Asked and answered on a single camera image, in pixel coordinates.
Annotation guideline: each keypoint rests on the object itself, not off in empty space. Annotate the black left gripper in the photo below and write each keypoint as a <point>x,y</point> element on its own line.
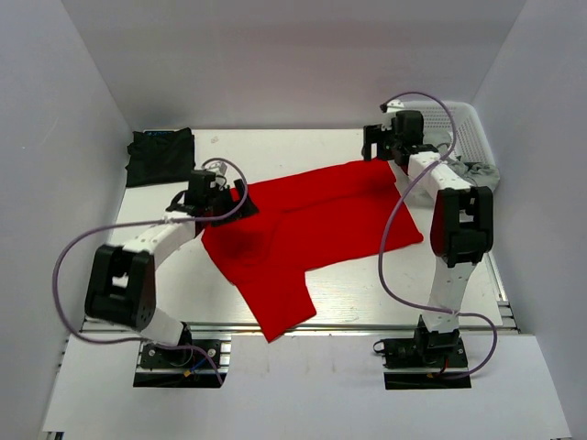
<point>226,192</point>

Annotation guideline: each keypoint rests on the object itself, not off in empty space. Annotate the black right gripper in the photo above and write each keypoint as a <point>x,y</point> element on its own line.
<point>375,135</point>

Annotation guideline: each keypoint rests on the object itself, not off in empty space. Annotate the red t shirt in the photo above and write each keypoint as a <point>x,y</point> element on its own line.
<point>305,222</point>

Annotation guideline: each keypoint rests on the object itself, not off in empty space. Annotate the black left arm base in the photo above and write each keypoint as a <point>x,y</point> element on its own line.
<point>158,368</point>

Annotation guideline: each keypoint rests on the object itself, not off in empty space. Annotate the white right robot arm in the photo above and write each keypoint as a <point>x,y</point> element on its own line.
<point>461,231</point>

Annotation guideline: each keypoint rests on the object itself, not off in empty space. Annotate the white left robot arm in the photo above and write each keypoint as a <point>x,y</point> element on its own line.
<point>122,285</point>

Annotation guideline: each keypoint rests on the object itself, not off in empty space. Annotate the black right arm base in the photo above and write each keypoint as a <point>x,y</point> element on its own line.
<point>424,361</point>

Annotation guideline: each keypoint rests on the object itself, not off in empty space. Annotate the white plastic basket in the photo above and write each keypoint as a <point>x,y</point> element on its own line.
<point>472,144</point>

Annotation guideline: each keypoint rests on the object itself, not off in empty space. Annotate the folded black t shirt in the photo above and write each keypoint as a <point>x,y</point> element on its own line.
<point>160,157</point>

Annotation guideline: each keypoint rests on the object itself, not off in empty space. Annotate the grey t shirt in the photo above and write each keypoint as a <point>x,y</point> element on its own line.
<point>472,176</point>

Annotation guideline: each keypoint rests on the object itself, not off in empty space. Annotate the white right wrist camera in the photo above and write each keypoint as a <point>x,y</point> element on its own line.
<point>391,106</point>

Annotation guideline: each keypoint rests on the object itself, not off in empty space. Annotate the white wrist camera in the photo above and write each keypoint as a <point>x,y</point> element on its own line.
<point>391,106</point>
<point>219,167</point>

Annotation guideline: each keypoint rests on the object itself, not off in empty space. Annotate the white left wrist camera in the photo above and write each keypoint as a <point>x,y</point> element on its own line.
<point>219,167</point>

